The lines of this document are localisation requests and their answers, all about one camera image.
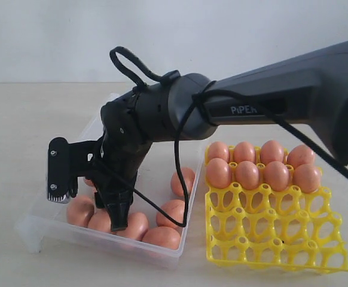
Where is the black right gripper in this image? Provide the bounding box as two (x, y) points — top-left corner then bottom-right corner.
(86, 131), (152, 232)

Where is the brown egg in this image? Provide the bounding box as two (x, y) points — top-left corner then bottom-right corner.
(66, 195), (94, 228)
(155, 199), (185, 229)
(206, 158), (231, 189)
(286, 144), (315, 169)
(207, 141), (230, 162)
(263, 161), (289, 191)
(88, 209), (111, 233)
(170, 167), (196, 197)
(142, 226), (181, 250)
(117, 212), (149, 241)
(292, 164), (322, 193)
(233, 141), (256, 163)
(83, 177), (95, 187)
(260, 140), (285, 165)
(235, 161), (260, 190)

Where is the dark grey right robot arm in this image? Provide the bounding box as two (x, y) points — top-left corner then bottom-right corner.
(90, 41), (348, 231)

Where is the yellow plastic egg tray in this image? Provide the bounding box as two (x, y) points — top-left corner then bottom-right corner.
(205, 145), (348, 273)

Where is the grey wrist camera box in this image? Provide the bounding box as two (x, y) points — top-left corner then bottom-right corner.
(46, 137), (96, 204)

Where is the black cable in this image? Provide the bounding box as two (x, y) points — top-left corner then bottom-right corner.
(96, 45), (348, 228)

